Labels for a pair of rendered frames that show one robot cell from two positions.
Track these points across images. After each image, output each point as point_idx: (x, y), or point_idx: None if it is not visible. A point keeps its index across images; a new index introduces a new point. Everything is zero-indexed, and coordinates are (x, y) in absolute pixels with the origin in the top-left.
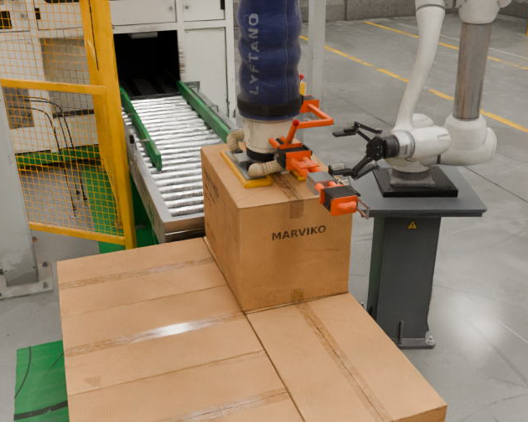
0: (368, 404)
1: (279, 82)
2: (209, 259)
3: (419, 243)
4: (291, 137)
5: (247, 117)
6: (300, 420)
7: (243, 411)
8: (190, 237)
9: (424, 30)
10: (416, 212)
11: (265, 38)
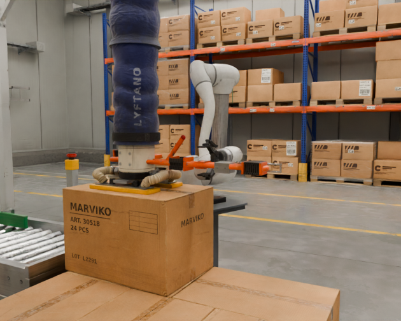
0: (311, 305)
1: (153, 116)
2: (93, 281)
3: None
4: (176, 150)
5: (132, 144)
6: None
7: None
8: (48, 278)
9: (207, 94)
10: (217, 210)
11: (146, 84)
